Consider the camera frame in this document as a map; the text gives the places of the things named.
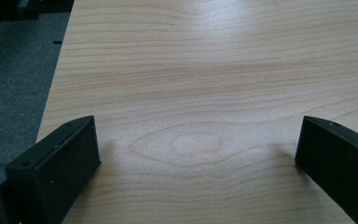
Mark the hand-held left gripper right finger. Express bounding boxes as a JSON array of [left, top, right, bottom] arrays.
[[294, 115, 358, 224]]

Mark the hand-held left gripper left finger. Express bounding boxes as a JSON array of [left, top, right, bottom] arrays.
[[5, 115, 103, 224]]

